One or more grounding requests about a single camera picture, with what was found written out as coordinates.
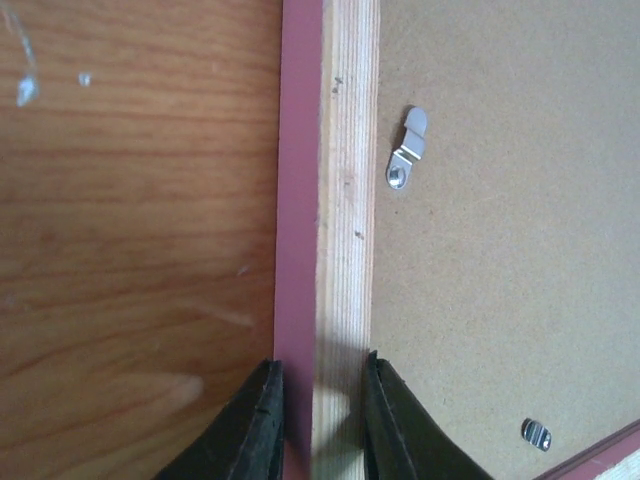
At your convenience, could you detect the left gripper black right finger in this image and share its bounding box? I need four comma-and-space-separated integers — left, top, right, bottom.
363, 351, 490, 479

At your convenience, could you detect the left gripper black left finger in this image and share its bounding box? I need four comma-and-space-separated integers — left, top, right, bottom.
155, 360, 284, 480

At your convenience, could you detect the pink wooden picture frame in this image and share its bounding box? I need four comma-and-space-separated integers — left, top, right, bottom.
276, 1, 639, 479

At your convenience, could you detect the brown frame backing board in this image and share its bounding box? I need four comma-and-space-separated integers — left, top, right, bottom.
371, 1, 639, 479

